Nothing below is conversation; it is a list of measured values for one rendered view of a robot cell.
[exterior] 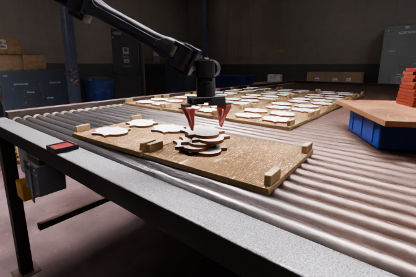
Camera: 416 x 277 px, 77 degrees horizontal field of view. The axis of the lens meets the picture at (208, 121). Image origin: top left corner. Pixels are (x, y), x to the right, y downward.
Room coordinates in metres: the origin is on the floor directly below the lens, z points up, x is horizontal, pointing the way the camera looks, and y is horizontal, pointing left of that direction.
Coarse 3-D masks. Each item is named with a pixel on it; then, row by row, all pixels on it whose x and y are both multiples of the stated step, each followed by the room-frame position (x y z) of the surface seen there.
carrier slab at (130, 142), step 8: (96, 128) 1.09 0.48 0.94; (128, 128) 1.09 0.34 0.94; (136, 128) 1.09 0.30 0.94; (144, 128) 1.09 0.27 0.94; (152, 128) 1.09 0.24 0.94; (72, 136) 1.01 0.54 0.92; (80, 136) 0.97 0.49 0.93; (88, 136) 0.96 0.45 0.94; (96, 136) 0.96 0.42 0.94; (128, 136) 0.96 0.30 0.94; (136, 136) 0.96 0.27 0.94; (144, 136) 0.96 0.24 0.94; (152, 136) 0.96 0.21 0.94; (160, 136) 0.96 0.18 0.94; (168, 136) 0.96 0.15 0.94; (176, 136) 0.96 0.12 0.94; (104, 144) 0.88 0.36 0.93; (112, 144) 0.86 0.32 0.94; (120, 144) 0.86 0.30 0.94; (128, 144) 0.86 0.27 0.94; (136, 144) 0.86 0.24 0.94; (168, 144) 0.87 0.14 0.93; (128, 152) 0.81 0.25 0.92; (136, 152) 0.78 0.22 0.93; (144, 152) 0.78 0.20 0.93
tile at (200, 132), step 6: (198, 126) 0.89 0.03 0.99; (204, 126) 0.89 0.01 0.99; (210, 126) 0.89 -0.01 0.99; (180, 132) 0.84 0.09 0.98; (186, 132) 0.81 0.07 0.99; (192, 132) 0.80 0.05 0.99; (198, 132) 0.80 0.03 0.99; (204, 132) 0.80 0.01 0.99; (210, 132) 0.80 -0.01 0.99; (216, 132) 0.80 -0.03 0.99; (222, 132) 0.82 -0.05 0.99; (204, 138) 0.76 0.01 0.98; (210, 138) 0.76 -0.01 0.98
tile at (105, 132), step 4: (100, 128) 1.04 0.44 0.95; (104, 128) 1.04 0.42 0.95; (108, 128) 1.04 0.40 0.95; (112, 128) 1.04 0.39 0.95; (116, 128) 1.04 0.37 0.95; (120, 128) 1.04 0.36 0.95; (124, 128) 1.04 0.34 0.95; (92, 132) 0.97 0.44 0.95; (96, 132) 0.97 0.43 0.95; (100, 132) 0.97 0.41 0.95; (104, 132) 0.97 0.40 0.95; (108, 132) 0.97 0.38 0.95; (112, 132) 0.97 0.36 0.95; (116, 132) 0.97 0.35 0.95; (120, 132) 0.97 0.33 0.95; (124, 132) 0.97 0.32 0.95; (104, 136) 0.93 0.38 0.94; (108, 136) 0.95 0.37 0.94; (112, 136) 0.95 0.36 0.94; (116, 136) 0.95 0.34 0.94; (120, 136) 0.96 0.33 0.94
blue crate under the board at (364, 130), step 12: (360, 120) 1.01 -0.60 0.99; (360, 132) 0.99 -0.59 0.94; (372, 132) 0.89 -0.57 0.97; (384, 132) 0.84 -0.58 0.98; (396, 132) 0.84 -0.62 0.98; (408, 132) 0.83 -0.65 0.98; (372, 144) 0.89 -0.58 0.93; (384, 144) 0.84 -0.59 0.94; (396, 144) 0.83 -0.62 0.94; (408, 144) 0.83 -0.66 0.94
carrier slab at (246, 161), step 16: (224, 144) 0.86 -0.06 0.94; (240, 144) 0.86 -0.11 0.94; (256, 144) 0.86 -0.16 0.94; (272, 144) 0.86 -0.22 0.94; (160, 160) 0.72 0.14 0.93; (176, 160) 0.70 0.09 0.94; (192, 160) 0.70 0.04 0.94; (208, 160) 0.70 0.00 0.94; (224, 160) 0.70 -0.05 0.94; (240, 160) 0.70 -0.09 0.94; (256, 160) 0.70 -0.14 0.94; (272, 160) 0.70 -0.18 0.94; (288, 160) 0.70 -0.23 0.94; (304, 160) 0.73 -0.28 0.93; (208, 176) 0.62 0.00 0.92; (224, 176) 0.59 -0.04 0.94; (240, 176) 0.59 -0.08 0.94; (256, 176) 0.59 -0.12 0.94
